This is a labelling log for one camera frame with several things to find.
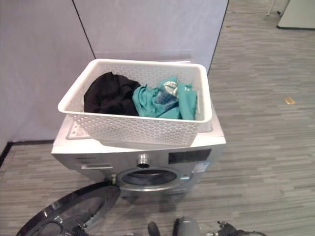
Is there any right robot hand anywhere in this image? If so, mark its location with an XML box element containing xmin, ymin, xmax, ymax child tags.
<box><xmin>217</xmin><ymin>220</ymin><xmax>262</xmax><ymax>236</ymax></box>

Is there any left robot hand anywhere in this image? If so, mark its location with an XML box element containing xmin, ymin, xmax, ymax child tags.
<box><xmin>147</xmin><ymin>216</ymin><xmax>201</xmax><ymax>236</ymax></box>

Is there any white perforated plastic laundry basket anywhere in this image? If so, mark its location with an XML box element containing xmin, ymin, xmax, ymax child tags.
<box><xmin>57</xmin><ymin>58</ymin><xmax>213</xmax><ymax>147</ymax></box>

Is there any black washer display panel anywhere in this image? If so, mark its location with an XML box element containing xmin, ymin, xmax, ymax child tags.
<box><xmin>168</xmin><ymin>148</ymin><xmax>213</xmax><ymax>165</ymax></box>

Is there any silver washer control knob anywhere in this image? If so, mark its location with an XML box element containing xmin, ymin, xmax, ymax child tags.
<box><xmin>136</xmin><ymin>153</ymin><xmax>151</xmax><ymax>169</ymax></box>

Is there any round glass washer door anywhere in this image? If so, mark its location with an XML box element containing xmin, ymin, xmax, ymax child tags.
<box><xmin>16</xmin><ymin>181</ymin><xmax>122</xmax><ymax>236</ymax></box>

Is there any blue energy label sticker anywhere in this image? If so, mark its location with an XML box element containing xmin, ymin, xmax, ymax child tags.
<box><xmin>194</xmin><ymin>161</ymin><xmax>210</xmax><ymax>174</ymax></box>

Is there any silver front-load washing machine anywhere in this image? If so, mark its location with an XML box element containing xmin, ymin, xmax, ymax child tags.
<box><xmin>51</xmin><ymin>115</ymin><xmax>227</xmax><ymax>205</ymax></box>

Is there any teal garment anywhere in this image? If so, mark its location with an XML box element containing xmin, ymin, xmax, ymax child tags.
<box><xmin>132</xmin><ymin>75</ymin><xmax>198</xmax><ymax>121</ymax></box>

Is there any black garment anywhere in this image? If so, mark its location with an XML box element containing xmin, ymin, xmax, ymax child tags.
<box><xmin>83</xmin><ymin>71</ymin><xmax>142</xmax><ymax>117</ymax></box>

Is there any white cabinet with dark base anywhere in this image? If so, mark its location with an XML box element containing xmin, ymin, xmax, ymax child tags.
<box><xmin>276</xmin><ymin>0</ymin><xmax>315</xmax><ymax>30</ymax></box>

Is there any white metal furniture leg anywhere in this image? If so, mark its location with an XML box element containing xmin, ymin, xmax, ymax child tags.
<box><xmin>266</xmin><ymin>0</ymin><xmax>275</xmax><ymax>17</ymax></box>

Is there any silver detergent drawer handle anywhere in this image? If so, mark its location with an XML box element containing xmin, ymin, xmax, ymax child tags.
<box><xmin>81</xmin><ymin>164</ymin><xmax>114</xmax><ymax>171</ymax></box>

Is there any white partition panel black frame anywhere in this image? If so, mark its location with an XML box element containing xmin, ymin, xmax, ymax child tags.
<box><xmin>72</xmin><ymin>0</ymin><xmax>230</xmax><ymax>75</ymax></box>
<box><xmin>0</xmin><ymin>0</ymin><xmax>97</xmax><ymax>168</ymax></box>

